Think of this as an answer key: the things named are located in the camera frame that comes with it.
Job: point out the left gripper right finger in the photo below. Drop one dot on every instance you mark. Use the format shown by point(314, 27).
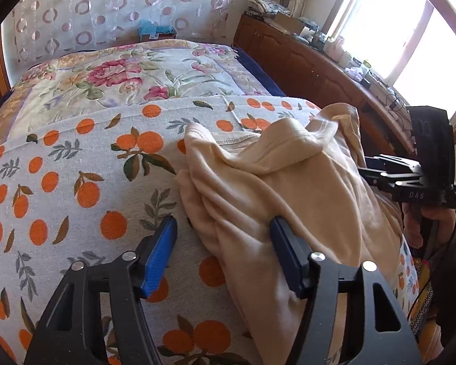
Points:
point(376, 329)

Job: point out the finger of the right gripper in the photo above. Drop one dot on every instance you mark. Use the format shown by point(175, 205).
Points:
point(399, 180)
point(391, 165)

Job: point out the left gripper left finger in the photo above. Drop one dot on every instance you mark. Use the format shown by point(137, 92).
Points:
point(70, 330)

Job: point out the beige printed t-shirt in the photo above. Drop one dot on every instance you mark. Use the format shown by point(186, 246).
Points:
point(236, 183)

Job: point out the right hand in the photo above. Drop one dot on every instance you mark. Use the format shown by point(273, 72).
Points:
point(419, 221)

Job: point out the wooden sideboard cabinet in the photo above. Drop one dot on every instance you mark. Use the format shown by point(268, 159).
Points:
point(300, 71)

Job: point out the dark blue mattress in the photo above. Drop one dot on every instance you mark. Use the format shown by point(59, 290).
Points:
point(251, 66)

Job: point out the orange print bed sheet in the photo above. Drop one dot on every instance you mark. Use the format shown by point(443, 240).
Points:
point(89, 188)

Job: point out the cardboard box on cabinet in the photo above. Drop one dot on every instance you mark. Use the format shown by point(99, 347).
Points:
point(289, 23)

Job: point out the stack of folded cloths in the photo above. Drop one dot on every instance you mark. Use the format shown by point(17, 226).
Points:
point(269, 7)

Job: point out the floral quilt blanket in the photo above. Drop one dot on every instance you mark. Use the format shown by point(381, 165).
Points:
point(84, 82)

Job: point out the blue plastic toy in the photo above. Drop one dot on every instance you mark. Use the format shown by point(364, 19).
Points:
point(148, 31)

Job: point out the white circle pattern curtain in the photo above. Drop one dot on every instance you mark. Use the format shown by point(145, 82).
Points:
point(36, 31)

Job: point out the window with wooden frame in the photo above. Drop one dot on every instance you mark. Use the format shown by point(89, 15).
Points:
point(409, 46)

